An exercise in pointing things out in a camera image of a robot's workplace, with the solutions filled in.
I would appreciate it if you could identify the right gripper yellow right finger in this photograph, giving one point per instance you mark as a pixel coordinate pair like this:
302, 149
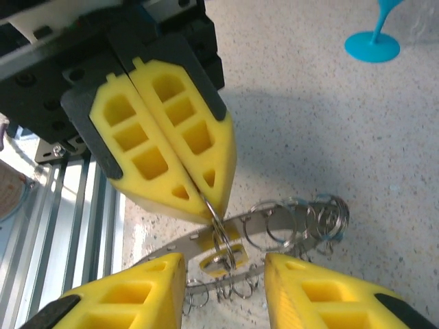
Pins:
329, 298

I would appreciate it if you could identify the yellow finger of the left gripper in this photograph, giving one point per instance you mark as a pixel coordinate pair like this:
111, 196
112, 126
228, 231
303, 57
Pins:
192, 137
144, 161

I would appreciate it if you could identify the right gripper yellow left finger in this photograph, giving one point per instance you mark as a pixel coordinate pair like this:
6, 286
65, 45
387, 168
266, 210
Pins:
130, 301

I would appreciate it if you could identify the metal keyring strip with rings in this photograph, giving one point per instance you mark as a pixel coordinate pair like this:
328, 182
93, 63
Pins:
178, 245

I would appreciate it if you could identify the blue plastic goblet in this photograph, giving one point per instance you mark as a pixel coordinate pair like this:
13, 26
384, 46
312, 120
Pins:
372, 46

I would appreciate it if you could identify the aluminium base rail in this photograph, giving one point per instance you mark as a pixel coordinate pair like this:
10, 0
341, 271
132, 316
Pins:
68, 222

